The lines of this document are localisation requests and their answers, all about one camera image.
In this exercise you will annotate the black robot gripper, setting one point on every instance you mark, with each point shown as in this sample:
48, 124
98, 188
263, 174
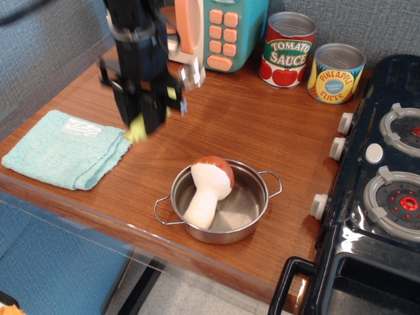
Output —
141, 62

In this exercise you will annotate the spoon with yellow-green handle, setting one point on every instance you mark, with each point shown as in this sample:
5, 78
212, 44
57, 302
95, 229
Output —
190, 76

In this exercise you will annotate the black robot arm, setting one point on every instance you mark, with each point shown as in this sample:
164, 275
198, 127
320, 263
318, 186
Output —
136, 15

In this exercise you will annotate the stainless steel pot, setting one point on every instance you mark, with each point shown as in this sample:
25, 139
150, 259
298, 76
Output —
237, 215

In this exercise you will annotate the light blue folded cloth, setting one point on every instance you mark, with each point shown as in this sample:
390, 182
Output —
67, 152

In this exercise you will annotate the toy mushroom brown cap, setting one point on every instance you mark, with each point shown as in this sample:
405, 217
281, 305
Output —
214, 180

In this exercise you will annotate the toy microwave teal and cream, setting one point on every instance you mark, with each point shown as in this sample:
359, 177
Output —
220, 34

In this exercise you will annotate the tomato sauce can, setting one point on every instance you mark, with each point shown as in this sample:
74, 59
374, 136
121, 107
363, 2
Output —
288, 43

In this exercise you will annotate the pineapple slices can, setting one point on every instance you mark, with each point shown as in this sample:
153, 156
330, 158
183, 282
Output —
335, 74

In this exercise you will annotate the black toy stove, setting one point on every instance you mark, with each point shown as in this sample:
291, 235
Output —
367, 248

